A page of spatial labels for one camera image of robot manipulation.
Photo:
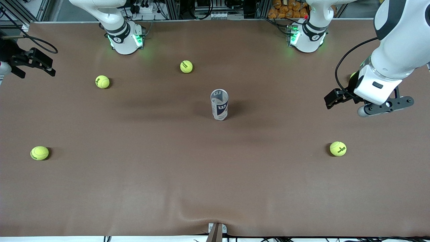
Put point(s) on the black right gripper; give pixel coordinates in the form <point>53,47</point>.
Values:
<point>7,51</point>

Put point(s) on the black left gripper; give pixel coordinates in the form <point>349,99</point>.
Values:
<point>348,93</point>

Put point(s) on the clear tennis ball can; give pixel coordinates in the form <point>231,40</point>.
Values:
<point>219,106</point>

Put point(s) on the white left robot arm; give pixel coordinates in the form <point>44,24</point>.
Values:
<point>396,53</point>

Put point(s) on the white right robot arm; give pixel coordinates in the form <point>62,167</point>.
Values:
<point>124,43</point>

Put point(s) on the yellow tennis ball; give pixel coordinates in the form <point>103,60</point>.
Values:
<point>186,66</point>
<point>353,75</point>
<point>338,148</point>
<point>39,153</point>
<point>102,81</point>

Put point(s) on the white power strip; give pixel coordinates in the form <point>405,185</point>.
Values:
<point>146,9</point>

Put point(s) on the brown table mat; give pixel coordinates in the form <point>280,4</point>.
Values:
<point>215,168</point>

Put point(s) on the white terminal block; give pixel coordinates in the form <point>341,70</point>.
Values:
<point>220,15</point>

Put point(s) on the metal corner bracket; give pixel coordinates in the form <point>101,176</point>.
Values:
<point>25,27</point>

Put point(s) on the aluminium frame post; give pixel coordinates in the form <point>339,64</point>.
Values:
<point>173,9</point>
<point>263,8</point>

